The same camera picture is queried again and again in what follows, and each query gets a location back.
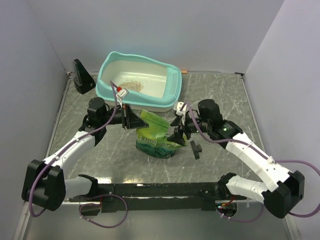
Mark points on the black bag clip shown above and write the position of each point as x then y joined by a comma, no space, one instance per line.
196,149

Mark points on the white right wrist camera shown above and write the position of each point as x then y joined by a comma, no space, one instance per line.
180,109

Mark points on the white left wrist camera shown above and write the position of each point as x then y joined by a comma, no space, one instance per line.
121,94

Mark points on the green litter bag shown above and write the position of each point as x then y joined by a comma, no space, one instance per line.
152,140

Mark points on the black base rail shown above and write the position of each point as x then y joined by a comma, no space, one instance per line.
159,196

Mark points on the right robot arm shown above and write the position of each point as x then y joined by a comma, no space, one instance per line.
279,189

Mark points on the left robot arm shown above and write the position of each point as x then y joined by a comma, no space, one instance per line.
45,184

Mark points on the teal and white litter box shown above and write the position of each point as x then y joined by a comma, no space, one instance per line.
153,85

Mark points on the black triangular stand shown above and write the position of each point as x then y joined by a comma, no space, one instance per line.
82,80

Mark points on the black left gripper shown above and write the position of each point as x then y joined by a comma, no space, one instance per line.
133,121

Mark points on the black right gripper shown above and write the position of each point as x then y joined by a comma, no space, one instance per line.
177,138

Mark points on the pile of beige litter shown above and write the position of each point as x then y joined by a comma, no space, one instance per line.
132,85

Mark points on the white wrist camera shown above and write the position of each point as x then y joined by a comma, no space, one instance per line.
180,109
121,94

